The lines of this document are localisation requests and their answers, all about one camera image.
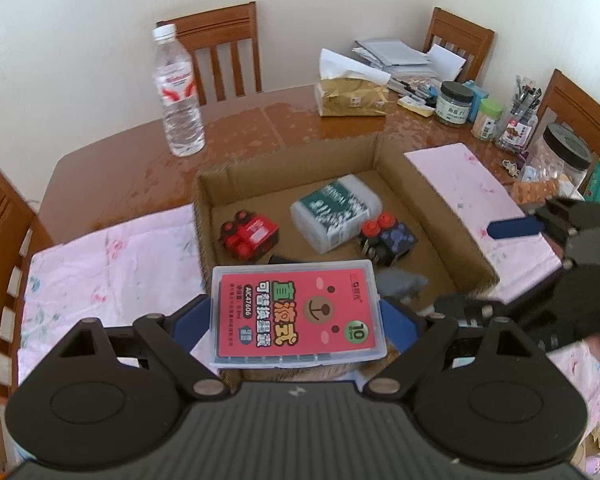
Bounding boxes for grey shark plush toy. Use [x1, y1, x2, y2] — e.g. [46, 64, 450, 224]
[376, 266, 429, 304]

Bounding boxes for red pen refill box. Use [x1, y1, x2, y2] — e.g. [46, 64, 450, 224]
[210, 260, 387, 370]

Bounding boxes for black cube toy red buttons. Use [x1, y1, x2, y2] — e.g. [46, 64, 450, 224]
[358, 211, 418, 266]

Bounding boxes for red black toy truck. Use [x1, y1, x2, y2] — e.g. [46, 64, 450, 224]
[219, 209, 279, 262]

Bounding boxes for green white cotton swab box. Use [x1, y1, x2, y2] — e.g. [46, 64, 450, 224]
[290, 174, 382, 254]

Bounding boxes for large clear snack jar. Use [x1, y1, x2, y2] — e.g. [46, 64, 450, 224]
[519, 122, 592, 198]

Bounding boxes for pink floral tablecloth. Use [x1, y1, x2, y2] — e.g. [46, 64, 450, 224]
[17, 142, 600, 441]

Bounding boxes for pen holder jar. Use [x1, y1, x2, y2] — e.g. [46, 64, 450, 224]
[495, 75, 543, 153]

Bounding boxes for green lid small bottle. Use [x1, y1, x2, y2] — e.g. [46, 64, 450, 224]
[471, 98, 503, 141]

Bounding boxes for wooden chair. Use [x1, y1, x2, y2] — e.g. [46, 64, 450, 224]
[0, 169, 50, 404]
[533, 68, 600, 156]
[422, 6, 495, 82]
[156, 1, 263, 105]

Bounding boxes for blue small box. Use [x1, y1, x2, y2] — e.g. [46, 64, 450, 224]
[463, 80, 489, 122]

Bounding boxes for black lid glass jar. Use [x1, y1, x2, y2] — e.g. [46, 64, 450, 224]
[436, 81, 474, 127]

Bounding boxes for cardboard box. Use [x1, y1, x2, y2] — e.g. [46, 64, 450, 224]
[194, 136, 498, 386]

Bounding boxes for wooden chair far right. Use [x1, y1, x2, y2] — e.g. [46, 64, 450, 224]
[422, 6, 495, 82]

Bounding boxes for wooden chair left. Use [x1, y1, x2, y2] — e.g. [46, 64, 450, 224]
[0, 169, 50, 404]

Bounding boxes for stack of papers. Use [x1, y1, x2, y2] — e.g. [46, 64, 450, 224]
[352, 39, 467, 86]

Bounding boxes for gold tissue pack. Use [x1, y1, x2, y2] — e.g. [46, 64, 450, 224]
[314, 49, 391, 117]

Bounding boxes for water bottle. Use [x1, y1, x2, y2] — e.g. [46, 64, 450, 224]
[152, 23, 206, 157]

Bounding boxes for wooden chair far middle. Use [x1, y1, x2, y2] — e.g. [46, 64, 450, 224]
[156, 1, 263, 105]

